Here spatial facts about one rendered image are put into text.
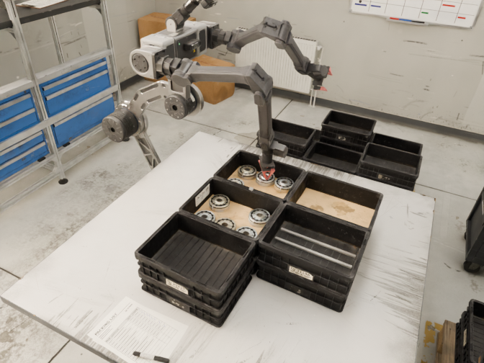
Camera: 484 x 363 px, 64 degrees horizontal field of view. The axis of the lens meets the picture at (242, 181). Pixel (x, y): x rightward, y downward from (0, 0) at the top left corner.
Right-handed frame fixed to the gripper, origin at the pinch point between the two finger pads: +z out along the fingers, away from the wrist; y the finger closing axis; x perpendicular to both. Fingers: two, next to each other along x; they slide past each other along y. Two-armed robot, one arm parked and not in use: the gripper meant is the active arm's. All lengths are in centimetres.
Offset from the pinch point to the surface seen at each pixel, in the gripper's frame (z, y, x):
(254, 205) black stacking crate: 1.5, -22.2, 10.4
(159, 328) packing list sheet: 16, -73, 58
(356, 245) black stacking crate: 3, -53, -30
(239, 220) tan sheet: 3.7, -29.5, 19.0
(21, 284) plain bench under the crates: 16, -43, 115
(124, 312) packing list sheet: 16, -64, 71
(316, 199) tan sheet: 4.0, -18.6, -23.0
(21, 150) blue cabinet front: 41, 107, 162
